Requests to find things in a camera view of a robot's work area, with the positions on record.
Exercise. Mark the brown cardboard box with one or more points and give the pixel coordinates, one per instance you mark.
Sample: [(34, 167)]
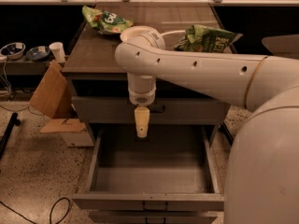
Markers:
[(52, 98)]

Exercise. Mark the green chip bag left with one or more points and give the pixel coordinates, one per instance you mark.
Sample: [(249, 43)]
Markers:
[(104, 22)]

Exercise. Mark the grey top drawer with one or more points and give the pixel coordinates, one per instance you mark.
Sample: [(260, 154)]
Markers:
[(163, 111)]

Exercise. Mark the green chip bag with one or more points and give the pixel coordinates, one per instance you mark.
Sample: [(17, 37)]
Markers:
[(200, 38), (104, 22)]

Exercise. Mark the grey bottom drawer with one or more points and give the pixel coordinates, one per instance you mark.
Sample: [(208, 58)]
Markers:
[(150, 217)]

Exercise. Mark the blue bowl right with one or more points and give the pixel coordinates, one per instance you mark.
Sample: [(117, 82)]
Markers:
[(38, 54)]

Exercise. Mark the grey side shelf left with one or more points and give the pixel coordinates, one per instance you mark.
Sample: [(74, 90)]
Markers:
[(24, 67)]

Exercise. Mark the green chip bag right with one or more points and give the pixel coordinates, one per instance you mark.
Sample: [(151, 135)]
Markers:
[(200, 38)]

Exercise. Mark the black stand leg left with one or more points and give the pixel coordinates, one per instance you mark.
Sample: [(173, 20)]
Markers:
[(14, 121)]

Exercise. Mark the blue bowl left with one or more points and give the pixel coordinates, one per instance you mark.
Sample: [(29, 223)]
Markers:
[(13, 51)]

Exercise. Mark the white paper cup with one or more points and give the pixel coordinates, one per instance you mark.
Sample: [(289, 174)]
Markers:
[(57, 48)]

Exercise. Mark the grey drawer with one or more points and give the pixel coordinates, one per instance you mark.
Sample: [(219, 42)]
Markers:
[(150, 217), (169, 170), (163, 111)]

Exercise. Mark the black stand leg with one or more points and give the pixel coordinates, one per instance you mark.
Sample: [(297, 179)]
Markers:
[(14, 121), (224, 129)]

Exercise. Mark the black stand leg right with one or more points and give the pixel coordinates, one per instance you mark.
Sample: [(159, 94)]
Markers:
[(224, 129)]

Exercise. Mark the white bowl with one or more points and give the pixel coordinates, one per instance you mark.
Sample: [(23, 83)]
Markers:
[(135, 31)]

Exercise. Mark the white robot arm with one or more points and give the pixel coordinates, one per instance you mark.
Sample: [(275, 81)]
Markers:
[(262, 180)]

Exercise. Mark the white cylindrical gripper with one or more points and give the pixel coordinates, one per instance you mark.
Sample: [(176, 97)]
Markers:
[(142, 98)]

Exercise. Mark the grey middle drawer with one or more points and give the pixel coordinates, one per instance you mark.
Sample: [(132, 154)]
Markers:
[(169, 170)]

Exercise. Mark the grey drawer cabinet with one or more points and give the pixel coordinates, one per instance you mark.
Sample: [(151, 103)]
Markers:
[(91, 70)]

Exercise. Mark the blue bowl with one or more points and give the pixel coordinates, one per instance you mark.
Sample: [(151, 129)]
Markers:
[(38, 54), (13, 51)]

